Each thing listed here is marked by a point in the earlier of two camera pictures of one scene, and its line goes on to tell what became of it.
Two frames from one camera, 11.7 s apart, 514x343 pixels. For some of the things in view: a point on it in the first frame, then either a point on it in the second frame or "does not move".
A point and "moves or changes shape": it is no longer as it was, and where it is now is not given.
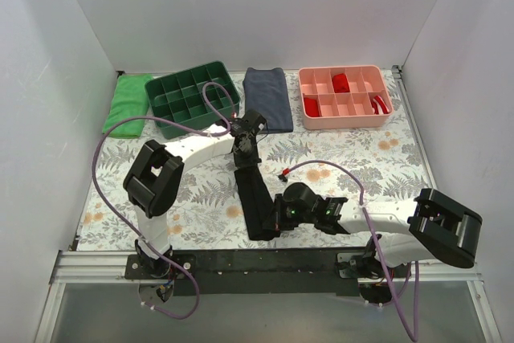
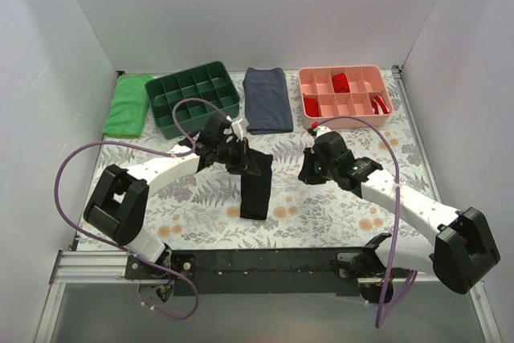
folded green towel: x=129 y=100 does not move
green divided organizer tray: x=202 y=96 does not move
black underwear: x=256 y=202 moves or changes shape
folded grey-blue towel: x=267 y=93 does not move
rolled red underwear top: x=340 y=83 does not move
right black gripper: x=277 y=210 -> x=310 y=168
